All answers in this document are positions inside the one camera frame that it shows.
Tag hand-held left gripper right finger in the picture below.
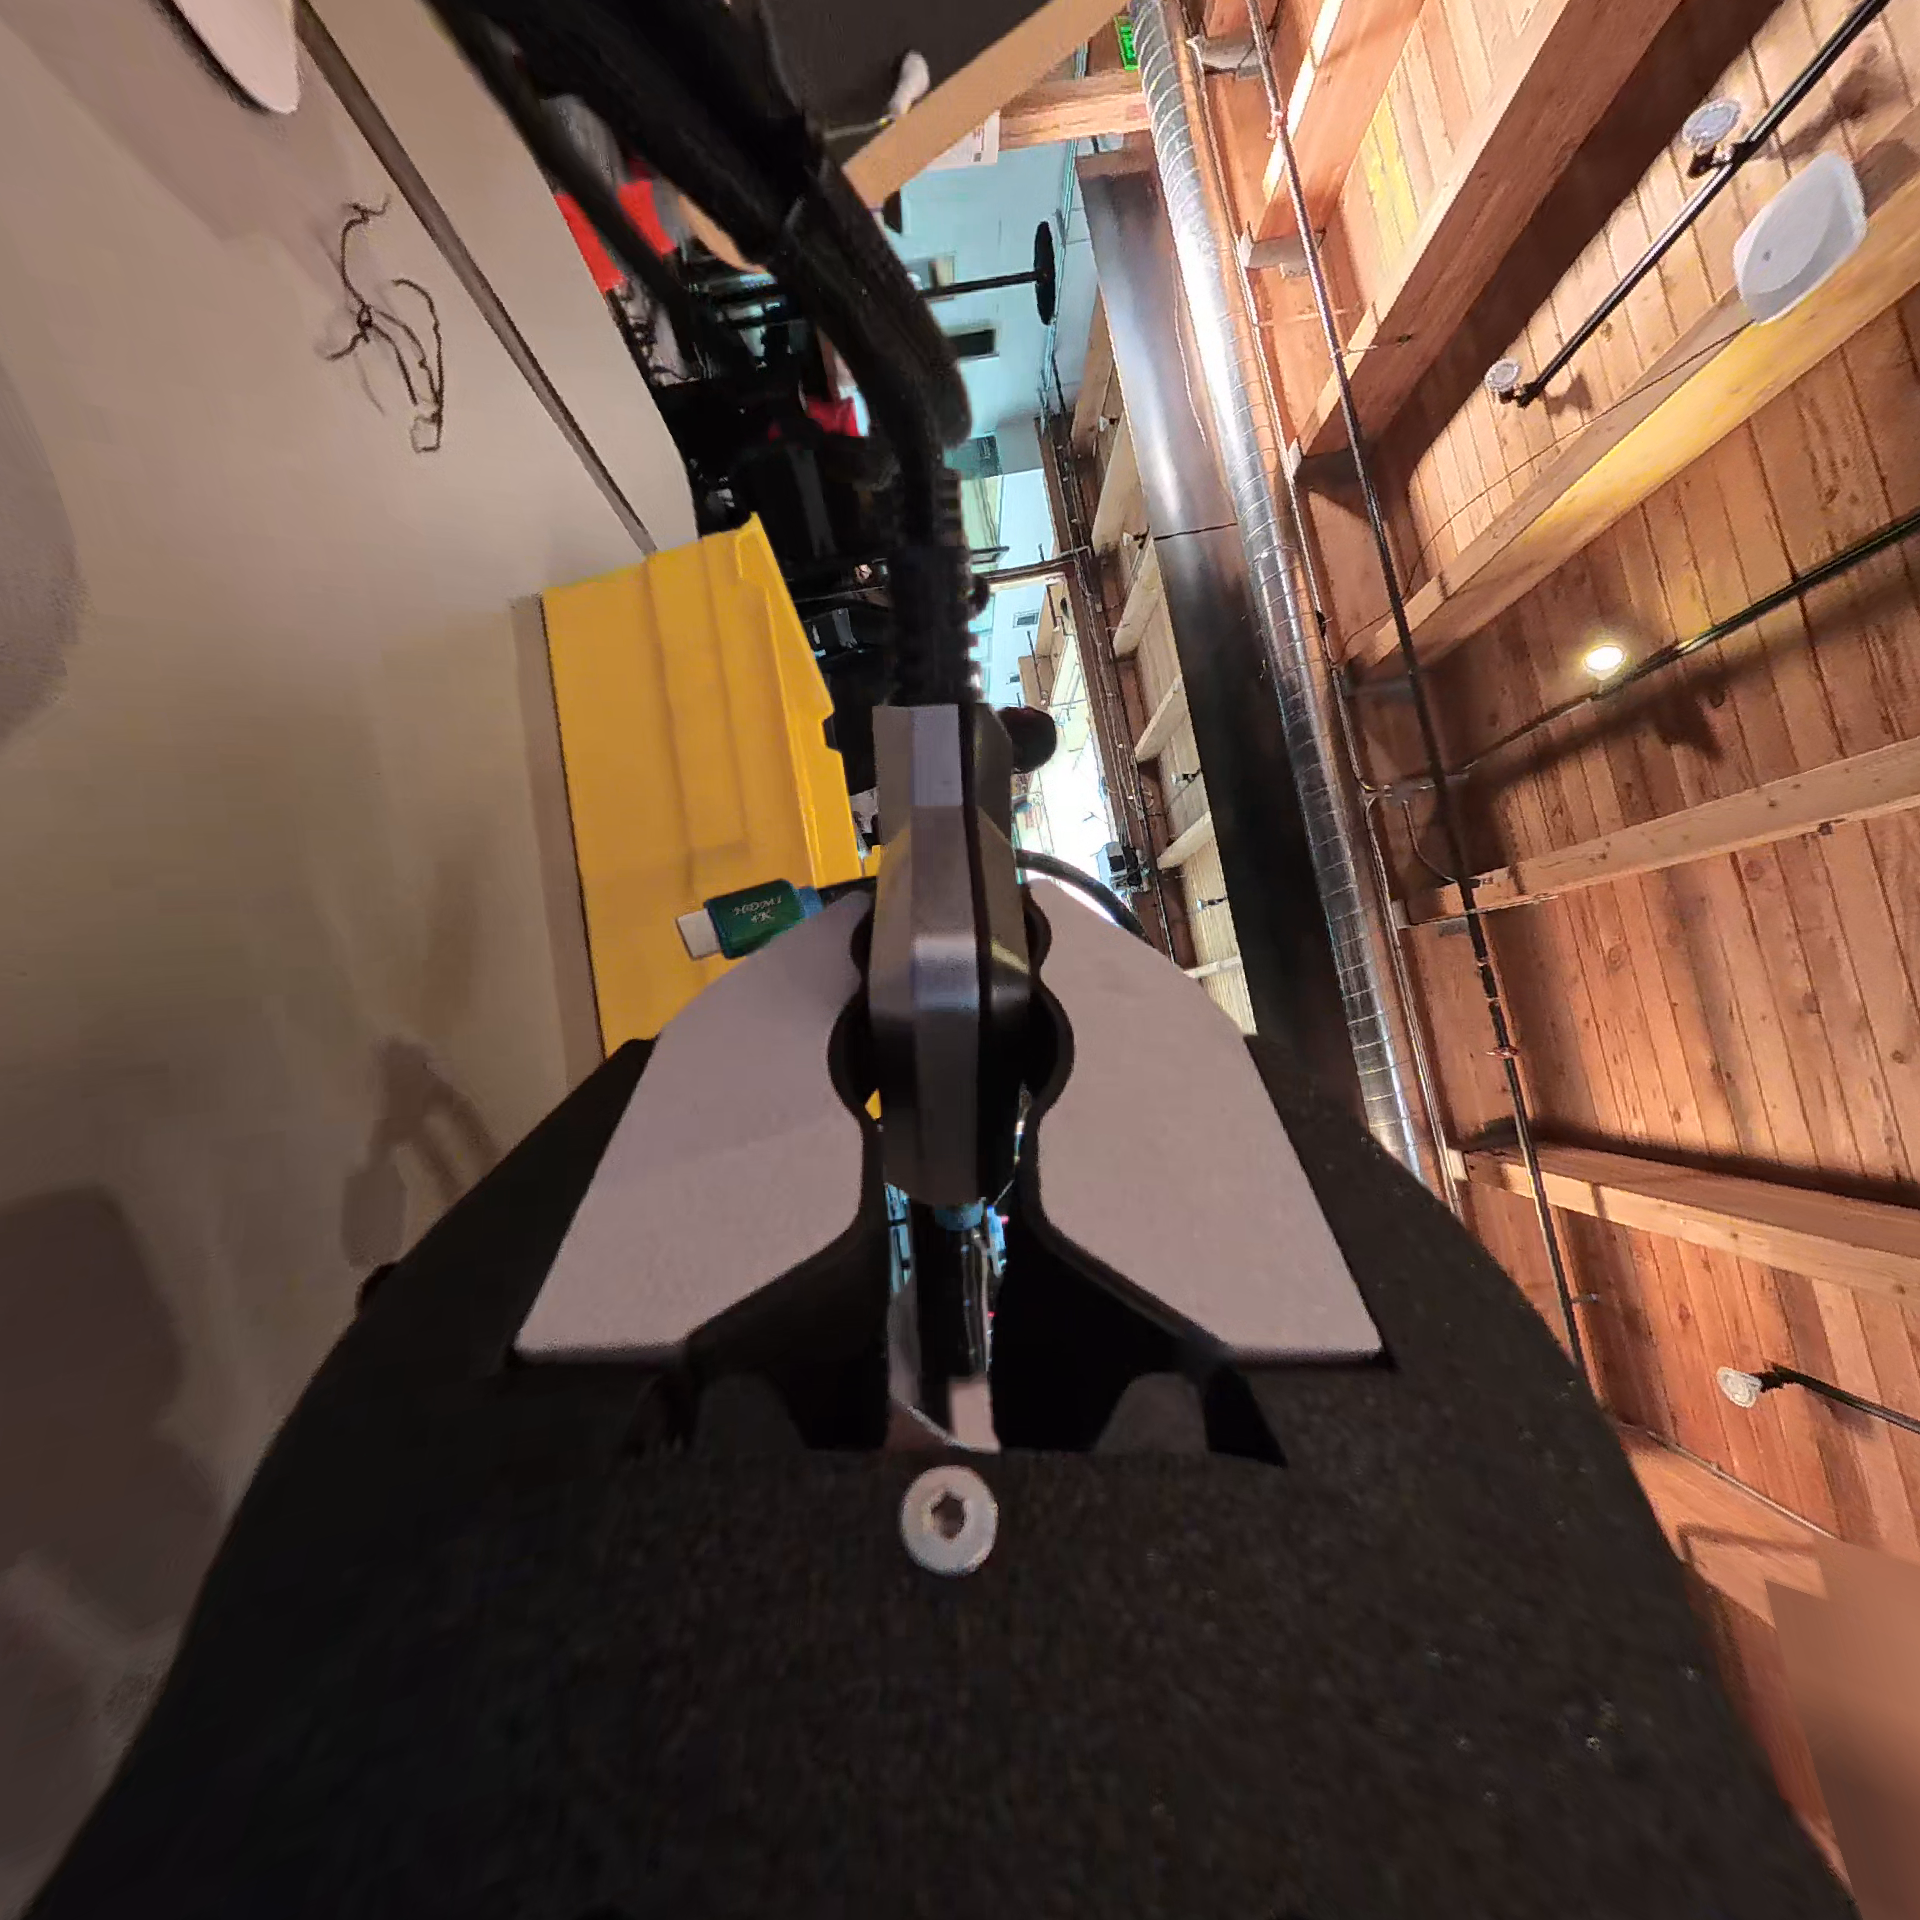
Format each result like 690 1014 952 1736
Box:
993 883 1384 1466

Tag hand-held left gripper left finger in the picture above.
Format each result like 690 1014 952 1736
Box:
512 890 899 1452

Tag yellow plastic bin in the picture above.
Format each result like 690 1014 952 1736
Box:
542 518 892 1122

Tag grey desk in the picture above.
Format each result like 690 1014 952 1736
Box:
0 0 707 1893

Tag black thread tangle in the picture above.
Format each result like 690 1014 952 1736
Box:
319 203 452 456

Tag black floor lamp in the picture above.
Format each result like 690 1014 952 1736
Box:
929 220 1060 328

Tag orange traffic cone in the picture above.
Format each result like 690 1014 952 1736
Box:
554 169 665 261

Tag black board on white stand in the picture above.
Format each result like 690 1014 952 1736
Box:
169 0 1130 212

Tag white ceiling device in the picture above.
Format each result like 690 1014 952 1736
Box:
1729 153 1875 328

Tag silver ventilation duct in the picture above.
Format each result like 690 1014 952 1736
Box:
1130 0 1430 1189

